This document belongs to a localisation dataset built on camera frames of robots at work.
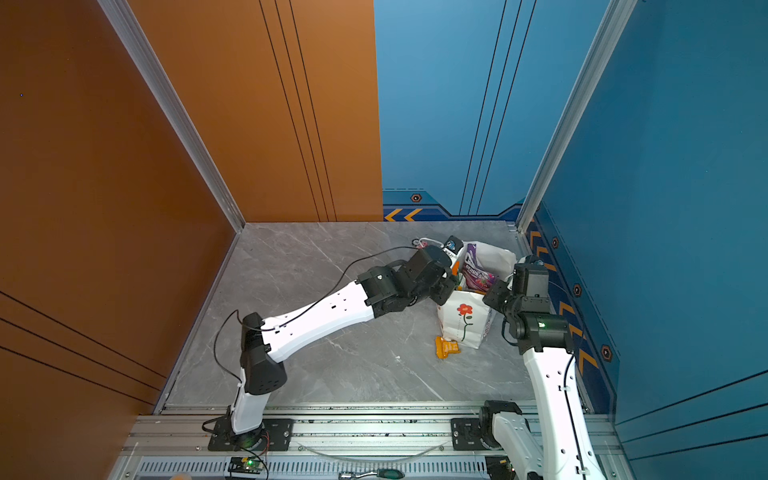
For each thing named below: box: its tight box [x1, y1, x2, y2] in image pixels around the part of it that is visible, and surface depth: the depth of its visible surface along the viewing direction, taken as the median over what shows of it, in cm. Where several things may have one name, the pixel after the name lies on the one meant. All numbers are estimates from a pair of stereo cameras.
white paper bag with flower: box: [438, 241, 517, 350], surface depth 81 cm
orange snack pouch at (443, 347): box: [435, 336, 462, 359], surface depth 88 cm
